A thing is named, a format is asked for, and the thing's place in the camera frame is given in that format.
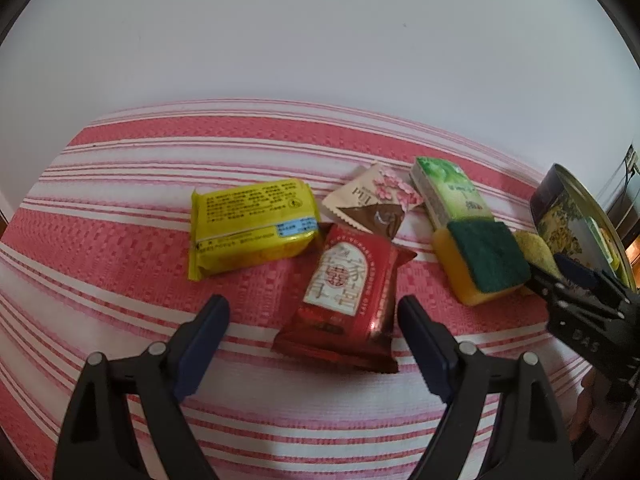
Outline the red snack packet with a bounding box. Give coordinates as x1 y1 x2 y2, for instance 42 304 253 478
271 222 418 375

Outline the green tissue pack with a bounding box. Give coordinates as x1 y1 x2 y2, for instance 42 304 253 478
409 156 495 226

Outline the beige sachet with pink flowers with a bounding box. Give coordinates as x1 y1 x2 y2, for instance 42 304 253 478
321 161 425 236

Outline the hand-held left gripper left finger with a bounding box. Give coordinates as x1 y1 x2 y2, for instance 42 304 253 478
52 295 231 480

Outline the round metal cookie tin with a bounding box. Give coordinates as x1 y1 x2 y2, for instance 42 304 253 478
529 162 638 293

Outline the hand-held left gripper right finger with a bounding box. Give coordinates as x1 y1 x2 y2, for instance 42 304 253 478
397 296 573 480

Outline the person's right hand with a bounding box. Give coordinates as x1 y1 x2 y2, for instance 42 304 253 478
577 370 613 421

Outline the yellow snack packet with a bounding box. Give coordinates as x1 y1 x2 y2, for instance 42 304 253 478
187 178 321 281

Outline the plain yellow sponge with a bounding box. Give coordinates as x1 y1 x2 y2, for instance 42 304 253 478
514 230 563 281

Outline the yellow sponge with green scourer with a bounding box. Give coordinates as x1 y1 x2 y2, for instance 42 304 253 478
432 220 532 307

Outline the pink striped cloth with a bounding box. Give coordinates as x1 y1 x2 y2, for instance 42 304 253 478
0 100 640 480

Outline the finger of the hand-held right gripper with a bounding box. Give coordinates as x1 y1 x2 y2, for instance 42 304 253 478
554 253 637 307
529 264 593 308

